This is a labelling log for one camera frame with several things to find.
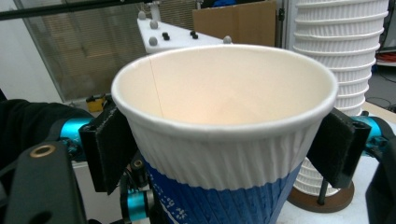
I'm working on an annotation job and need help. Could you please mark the yellow and black tool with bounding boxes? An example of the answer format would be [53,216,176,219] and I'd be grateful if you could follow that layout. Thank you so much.
[85,93,107,114]

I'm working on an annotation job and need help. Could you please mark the cardboard box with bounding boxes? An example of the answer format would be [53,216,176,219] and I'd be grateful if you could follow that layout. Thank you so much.
[191,0,278,48]

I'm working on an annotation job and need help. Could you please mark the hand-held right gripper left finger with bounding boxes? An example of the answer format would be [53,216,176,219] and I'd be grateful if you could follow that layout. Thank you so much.
[78,98,138,196]

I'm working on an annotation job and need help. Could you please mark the white foam board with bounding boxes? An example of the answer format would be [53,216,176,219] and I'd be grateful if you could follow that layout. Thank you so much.
[136,8,233,54]

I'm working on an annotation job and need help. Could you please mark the black rod cup holder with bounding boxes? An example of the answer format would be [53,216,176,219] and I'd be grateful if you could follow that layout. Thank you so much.
[287,176,356,215]

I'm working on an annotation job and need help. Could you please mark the black metal bar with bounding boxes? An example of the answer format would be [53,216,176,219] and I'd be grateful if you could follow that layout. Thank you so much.
[0,0,153,22]

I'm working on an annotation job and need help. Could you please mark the stack of white paper cups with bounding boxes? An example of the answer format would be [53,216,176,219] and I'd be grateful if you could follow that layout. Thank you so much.
[292,0,390,198]

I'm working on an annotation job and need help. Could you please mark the white and blue paper cup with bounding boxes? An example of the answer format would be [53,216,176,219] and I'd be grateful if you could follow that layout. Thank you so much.
[110,44,339,224]

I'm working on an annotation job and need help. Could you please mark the orange cables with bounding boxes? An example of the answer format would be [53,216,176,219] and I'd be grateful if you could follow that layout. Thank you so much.
[375,51,396,63]

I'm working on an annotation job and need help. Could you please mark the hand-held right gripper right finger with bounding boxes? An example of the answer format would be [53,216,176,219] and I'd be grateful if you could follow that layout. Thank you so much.
[305,106,372,189]

